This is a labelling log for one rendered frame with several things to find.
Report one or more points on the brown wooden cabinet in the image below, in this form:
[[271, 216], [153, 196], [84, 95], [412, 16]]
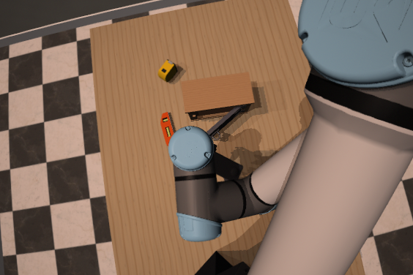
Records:
[[226, 95]]

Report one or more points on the yellow tape measure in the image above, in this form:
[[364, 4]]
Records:
[[167, 71]]

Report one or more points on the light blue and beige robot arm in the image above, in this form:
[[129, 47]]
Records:
[[330, 189]]

